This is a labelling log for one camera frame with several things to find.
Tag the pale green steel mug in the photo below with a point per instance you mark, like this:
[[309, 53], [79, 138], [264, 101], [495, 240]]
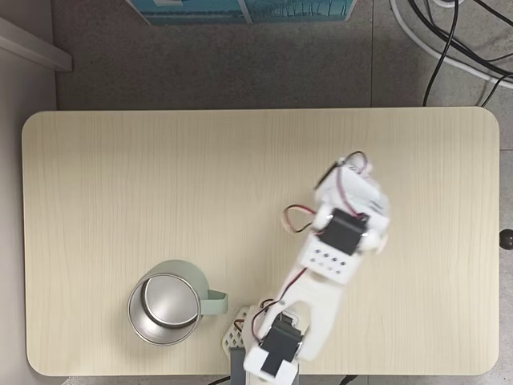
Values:
[[166, 305]]

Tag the blue printed box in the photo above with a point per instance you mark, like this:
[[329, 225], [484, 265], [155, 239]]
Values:
[[240, 11]]

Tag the black round knob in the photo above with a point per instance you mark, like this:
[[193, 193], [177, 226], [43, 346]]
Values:
[[507, 239]]

